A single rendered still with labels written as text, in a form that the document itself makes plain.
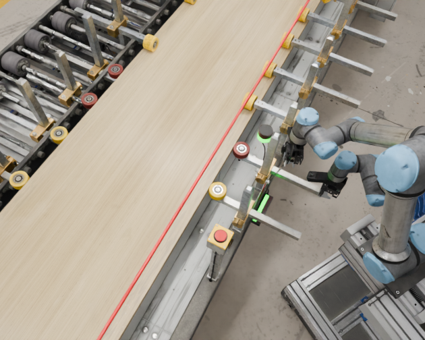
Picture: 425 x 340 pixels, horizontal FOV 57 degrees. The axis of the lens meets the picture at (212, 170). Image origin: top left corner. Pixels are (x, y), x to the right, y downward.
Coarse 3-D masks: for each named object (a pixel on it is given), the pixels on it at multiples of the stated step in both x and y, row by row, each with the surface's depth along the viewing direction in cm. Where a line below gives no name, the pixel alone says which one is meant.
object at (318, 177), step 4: (308, 172) 179; (312, 172) 177; (316, 172) 177; (320, 172) 176; (324, 172) 175; (308, 176) 177; (312, 176) 176; (316, 176) 175; (320, 176) 174; (324, 176) 173; (308, 180) 177; (312, 180) 176; (316, 180) 175; (320, 180) 173; (324, 180) 172; (328, 180) 171
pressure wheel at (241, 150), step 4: (236, 144) 189; (240, 144) 189; (244, 144) 189; (236, 148) 188; (240, 148) 188; (244, 148) 188; (248, 148) 188; (236, 152) 186; (240, 152) 186; (244, 152) 187; (248, 152) 187; (236, 156) 188; (240, 156) 187; (244, 156) 187
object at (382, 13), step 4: (340, 0) 239; (344, 0) 238; (356, 4) 236; (360, 4) 235; (364, 4) 235; (368, 4) 236; (360, 8) 237; (364, 8) 236; (368, 8) 235; (372, 8) 234; (376, 8) 234; (372, 12) 236; (376, 12) 234; (380, 12) 233; (384, 12) 233; (388, 12) 233; (380, 16) 235; (384, 16) 234; (388, 16) 233; (392, 16) 232; (396, 16) 231; (392, 20) 234
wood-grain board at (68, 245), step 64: (256, 0) 242; (320, 0) 245; (192, 64) 214; (256, 64) 216; (128, 128) 191; (192, 128) 193; (64, 192) 173; (128, 192) 174; (192, 192) 176; (0, 256) 158; (64, 256) 159; (128, 256) 160; (0, 320) 146; (64, 320) 147; (128, 320) 148
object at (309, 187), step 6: (252, 156) 191; (246, 162) 193; (252, 162) 190; (258, 162) 190; (276, 168) 189; (282, 174) 187; (288, 174) 187; (288, 180) 188; (294, 180) 186; (300, 180) 186; (300, 186) 187; (306, 186) 185; (312, 186) 185; (312, 192) 186; (318, 192) 183
